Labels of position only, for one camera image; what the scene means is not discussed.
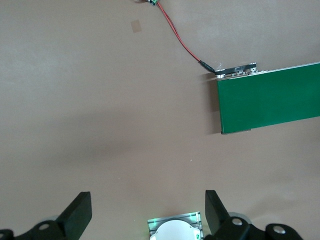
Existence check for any brown tape patch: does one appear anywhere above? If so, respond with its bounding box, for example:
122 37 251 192
130 19 143 34

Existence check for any green conveyor belt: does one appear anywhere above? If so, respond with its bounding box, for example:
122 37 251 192
215 61 320 136

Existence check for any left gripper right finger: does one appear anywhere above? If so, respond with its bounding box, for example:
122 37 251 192
203 189 305 240

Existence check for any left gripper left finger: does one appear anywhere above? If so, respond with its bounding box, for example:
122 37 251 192
0 191 93 240

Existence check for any red black conveyor wire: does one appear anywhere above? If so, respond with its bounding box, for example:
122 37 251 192
157 2 216 74

